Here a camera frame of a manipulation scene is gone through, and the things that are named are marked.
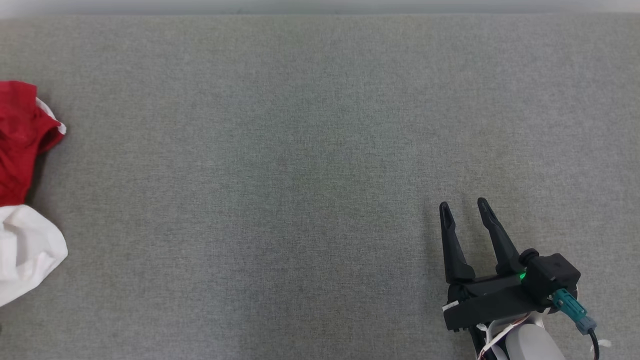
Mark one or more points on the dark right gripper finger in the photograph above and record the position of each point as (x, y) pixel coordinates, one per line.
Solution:
(454, 250)
(502, 250)

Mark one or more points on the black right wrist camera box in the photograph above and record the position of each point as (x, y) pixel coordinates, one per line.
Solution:
(555, 275)

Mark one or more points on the grey fabric sofa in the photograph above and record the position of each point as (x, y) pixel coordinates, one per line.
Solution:
(300, 175)

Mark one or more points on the red shorts white trim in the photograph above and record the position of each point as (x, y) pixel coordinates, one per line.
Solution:
(17, 140)

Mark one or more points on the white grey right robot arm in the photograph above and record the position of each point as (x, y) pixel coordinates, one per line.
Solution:
(530, 345)

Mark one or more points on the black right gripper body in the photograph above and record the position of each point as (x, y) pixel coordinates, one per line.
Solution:
(490, 302)

